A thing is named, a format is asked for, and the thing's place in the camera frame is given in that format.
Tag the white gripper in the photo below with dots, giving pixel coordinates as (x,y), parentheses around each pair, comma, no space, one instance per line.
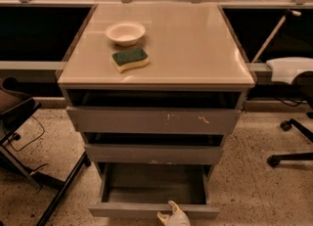
(177,217)

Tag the grey drawer cabinet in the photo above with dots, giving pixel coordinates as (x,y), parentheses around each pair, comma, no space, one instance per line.
(195,63)

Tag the grey bottom drawer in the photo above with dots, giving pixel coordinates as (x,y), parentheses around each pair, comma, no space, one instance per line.
(138,190)

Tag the grey drawer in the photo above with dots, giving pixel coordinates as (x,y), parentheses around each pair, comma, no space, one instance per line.
(153,154)
(138,190)
(153,121)

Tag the black office chair base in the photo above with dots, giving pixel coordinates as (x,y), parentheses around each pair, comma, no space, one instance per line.
(298,145)

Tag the green and yellow sponge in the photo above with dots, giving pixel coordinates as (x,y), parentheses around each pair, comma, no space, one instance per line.
(129,59)

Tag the white stick with black tip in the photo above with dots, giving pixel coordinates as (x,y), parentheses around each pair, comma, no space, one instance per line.
(288,13)

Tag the grey top drawer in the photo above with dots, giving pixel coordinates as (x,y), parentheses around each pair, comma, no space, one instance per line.
(153,121)

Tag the grey middle drawer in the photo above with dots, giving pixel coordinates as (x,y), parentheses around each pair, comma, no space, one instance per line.
(153,154)

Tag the white bowl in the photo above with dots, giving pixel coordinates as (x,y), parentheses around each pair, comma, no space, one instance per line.
(125,33)

